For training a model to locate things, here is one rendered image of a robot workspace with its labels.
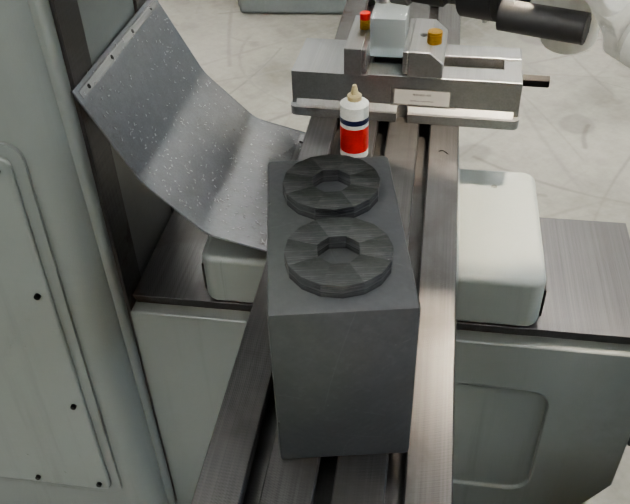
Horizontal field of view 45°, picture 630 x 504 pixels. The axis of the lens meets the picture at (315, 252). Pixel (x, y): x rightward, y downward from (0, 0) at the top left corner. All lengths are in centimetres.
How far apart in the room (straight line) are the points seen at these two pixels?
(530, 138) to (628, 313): 193
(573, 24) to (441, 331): 35
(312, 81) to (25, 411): 72
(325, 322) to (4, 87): 55
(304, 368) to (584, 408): 71
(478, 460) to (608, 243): 42
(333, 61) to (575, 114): 215
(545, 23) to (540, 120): 234
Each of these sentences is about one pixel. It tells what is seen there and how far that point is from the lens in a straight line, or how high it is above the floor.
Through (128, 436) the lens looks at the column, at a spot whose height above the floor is 49.
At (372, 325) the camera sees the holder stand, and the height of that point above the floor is 114.
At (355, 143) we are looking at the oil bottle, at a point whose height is 99.
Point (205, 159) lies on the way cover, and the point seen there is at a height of 95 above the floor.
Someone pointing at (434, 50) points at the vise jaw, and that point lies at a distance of 117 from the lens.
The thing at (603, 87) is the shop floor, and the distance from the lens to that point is 353.
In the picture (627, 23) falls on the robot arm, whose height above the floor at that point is 124.
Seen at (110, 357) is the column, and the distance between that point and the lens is 126.
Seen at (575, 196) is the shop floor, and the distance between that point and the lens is 280.
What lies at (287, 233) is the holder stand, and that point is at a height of 115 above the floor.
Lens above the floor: 157
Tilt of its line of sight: 40 degrees down
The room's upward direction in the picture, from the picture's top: 2 degrees counter-clockwise
